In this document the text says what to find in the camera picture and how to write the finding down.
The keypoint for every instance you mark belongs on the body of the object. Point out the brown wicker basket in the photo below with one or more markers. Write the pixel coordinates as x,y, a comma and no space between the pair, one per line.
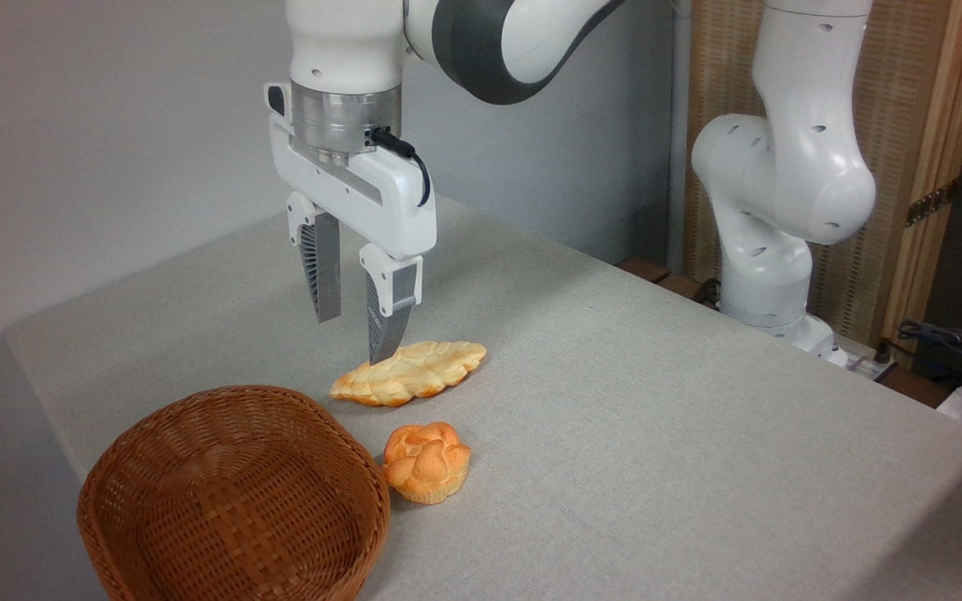
230,501

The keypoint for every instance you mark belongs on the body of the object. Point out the metal screen hinge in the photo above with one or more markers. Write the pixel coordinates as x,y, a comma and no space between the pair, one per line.
932,203

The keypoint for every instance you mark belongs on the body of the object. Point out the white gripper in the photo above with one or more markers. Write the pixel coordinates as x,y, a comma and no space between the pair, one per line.
381,200

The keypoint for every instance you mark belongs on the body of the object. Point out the round orange bread roll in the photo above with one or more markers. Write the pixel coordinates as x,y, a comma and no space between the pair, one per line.
427,462

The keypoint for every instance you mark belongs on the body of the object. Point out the long braided bread loaf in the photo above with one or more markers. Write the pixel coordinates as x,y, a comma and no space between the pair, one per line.
414,371

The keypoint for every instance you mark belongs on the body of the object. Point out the wooden bamboo folding screen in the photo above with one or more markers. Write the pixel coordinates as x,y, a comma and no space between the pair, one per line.
898,83

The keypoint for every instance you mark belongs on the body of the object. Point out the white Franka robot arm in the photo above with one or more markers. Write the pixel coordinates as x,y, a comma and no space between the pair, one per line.
790,167

